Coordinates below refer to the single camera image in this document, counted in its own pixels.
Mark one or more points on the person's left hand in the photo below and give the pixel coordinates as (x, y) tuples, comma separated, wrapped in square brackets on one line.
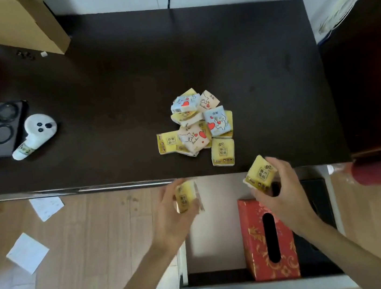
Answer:
[(167, 220)]

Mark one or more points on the red patterned tissue box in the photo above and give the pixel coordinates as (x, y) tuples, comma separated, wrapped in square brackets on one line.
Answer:
[(257, 242)]

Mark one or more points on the small black screws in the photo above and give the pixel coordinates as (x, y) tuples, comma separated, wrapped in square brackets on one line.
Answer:
[(25, 55)]

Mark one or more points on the brown cardboard box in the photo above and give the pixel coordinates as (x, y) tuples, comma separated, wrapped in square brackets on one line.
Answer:
[(17, 22)]

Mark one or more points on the black device with round rings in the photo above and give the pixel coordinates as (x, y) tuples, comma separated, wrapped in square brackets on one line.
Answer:
[(2, 128)]

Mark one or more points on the dark wooden cabinet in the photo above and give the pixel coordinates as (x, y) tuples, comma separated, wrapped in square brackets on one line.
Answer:
[(372, 81)]

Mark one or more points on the white drawer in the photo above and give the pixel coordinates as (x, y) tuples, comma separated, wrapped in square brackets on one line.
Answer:
[(217, 237)]

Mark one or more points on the person's right forearm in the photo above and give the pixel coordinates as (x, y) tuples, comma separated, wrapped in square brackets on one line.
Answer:
[(351, 258)]

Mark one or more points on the black box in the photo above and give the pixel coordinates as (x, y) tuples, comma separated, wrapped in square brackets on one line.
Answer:
[(320, 202)]

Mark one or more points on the yellow tissue packet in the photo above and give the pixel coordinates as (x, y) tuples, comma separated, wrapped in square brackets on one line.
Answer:
[(187, 196), (261, 174)]

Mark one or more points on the person's left forearm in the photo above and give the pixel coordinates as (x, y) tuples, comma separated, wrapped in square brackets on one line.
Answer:
[(140, 287)]

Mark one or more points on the person's left thumb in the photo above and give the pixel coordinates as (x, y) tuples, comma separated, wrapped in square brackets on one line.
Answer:
[(192, 211)]

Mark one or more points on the small white plastic piece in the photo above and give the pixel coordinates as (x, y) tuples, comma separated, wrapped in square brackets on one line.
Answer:
[(44, 54)]

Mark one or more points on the white handheld controller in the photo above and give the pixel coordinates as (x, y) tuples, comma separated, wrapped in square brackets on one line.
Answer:
[(37, 130)]

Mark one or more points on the white paper sheet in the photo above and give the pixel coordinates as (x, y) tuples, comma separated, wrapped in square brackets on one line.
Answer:
[(47, 207), (27, 253)]

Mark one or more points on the pile of tissue packets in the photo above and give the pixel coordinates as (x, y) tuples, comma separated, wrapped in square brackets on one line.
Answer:
[(195, 131)]

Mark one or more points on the person's right hand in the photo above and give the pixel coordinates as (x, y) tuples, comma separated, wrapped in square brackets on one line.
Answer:
[(290, 202)]

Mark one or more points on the person's right thumb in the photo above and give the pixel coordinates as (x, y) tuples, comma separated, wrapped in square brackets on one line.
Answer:
[(262, 195)]

